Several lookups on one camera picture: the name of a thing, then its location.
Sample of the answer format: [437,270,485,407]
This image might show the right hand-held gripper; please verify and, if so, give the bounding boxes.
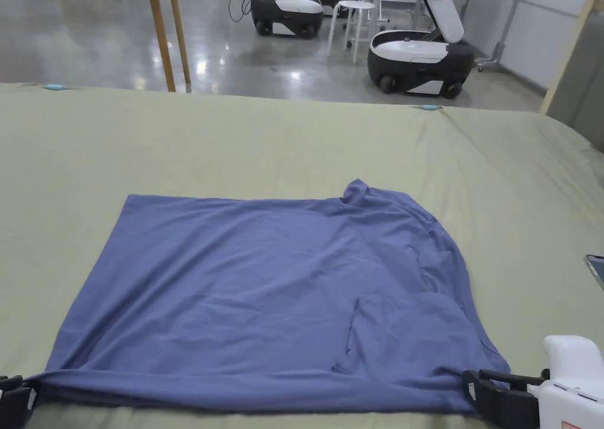
[462,335,604,429]

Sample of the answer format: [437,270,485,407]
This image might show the blue shirt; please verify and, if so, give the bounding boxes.
[25,178,513,415]

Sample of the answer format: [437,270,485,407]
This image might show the phone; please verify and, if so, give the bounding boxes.
[584,254,604,292]

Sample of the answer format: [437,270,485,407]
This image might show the metal wheeled stand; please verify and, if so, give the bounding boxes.
[475,41,505,74]

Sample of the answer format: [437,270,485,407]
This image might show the wooden table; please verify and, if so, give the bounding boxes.
[0,0,192,93]

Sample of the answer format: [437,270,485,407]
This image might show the white round stool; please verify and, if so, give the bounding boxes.
[327,0,378,64]

